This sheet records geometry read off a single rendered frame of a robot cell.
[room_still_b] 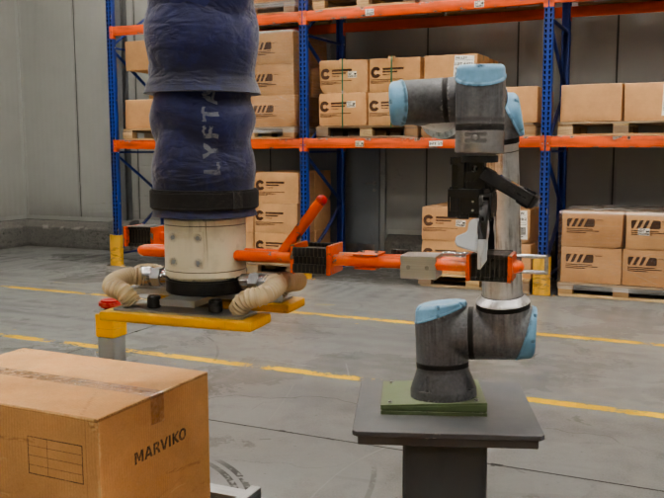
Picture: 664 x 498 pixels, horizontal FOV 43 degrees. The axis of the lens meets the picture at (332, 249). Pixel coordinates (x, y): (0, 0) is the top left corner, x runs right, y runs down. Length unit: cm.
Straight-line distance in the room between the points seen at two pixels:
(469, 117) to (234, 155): 47
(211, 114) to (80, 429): 69
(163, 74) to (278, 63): 805
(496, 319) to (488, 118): 90
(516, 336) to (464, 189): 85
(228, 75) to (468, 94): 47
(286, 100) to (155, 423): 791
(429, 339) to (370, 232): 831
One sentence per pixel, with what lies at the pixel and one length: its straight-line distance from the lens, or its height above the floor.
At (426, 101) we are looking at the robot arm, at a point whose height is 158.
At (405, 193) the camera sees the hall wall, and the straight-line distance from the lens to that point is 1050.
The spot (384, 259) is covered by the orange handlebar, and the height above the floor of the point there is 128.
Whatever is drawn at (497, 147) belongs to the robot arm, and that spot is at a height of 149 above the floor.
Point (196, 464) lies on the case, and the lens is 210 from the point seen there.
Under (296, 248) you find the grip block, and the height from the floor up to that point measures 129.
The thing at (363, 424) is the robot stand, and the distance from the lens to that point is 229.
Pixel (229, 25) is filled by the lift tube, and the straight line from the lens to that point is 168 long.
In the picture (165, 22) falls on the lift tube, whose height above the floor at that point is 173.
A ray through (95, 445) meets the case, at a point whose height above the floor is 89.
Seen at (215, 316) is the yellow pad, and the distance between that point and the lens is 164.
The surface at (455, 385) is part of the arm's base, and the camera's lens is 238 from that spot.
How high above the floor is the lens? 149
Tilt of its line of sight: 7 degrees down
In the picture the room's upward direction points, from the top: straight up
